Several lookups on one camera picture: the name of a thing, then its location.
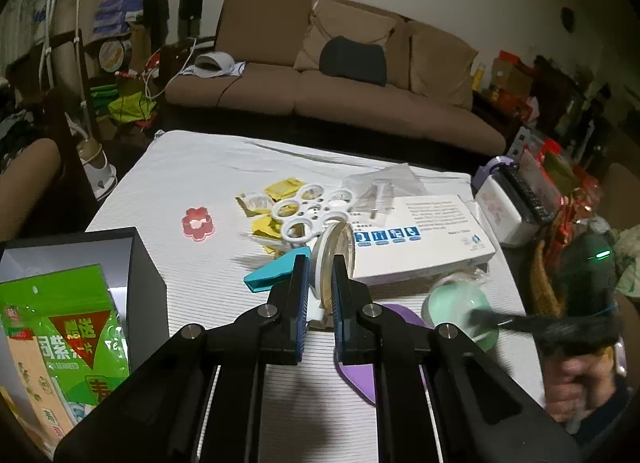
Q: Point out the purple plastic lid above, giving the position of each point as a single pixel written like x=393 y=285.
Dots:
x=360 y=383

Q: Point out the green seaweed snack packet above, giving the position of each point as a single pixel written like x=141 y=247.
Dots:
x=75 y=303

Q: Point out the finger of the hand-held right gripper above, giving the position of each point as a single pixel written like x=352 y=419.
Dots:
x=510 y=321

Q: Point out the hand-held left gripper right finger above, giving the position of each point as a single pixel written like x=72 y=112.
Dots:
x=340 y=313

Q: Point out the pink flower-shaped mold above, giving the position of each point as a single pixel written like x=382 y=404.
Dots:
x=197 y=224

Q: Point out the teal plastic clip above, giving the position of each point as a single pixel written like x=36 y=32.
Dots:
x=265 y=278

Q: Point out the white tall rack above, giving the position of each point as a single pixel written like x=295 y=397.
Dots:
x=50 y=18

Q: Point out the brown armchair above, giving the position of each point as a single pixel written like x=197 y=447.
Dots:
x=30 y=183

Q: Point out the person's right hand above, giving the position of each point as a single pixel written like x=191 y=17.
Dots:
x=570 y=383

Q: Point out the white cap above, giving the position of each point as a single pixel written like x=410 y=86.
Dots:
x=215 y=63

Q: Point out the round tin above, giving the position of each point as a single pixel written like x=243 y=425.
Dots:
x=112 y=54

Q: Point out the pile of snack packets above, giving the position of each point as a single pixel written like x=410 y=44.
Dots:
x=555 y=163

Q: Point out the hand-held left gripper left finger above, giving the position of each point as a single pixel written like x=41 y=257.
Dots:
x=300 y=313

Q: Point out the wicker basket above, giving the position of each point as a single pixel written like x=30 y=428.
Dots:
x=542 y=283

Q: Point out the stack of blue boxes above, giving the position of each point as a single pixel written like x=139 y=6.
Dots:
x=117 y=15

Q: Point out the brown sofa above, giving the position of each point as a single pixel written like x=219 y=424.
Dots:
x=350 y=98

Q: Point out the green yellow bag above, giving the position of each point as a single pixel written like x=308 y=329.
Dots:
x=130 y=105

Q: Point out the black storage container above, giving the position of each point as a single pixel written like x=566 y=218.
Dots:
x=150 y=283

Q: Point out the white box blue print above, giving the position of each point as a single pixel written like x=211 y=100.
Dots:
x=435 y=228

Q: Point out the tan sofa cushion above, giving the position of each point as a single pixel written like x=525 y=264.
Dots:
x=340 y=18
x=435 y=58

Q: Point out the dark sofa cushion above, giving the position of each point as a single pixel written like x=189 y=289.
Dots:
x=352 y=60

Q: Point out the black remote control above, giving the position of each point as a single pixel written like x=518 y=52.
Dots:
x=525 y=193

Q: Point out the clear plastic bag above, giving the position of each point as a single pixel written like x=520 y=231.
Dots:
x=395 y=178

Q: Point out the white cloth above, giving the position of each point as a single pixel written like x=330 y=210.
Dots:
x=237 y=70

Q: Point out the white tape roll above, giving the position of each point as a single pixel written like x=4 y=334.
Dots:
x=325 y=253

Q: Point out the mint green bowl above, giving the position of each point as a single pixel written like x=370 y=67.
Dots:
x=450 y=303

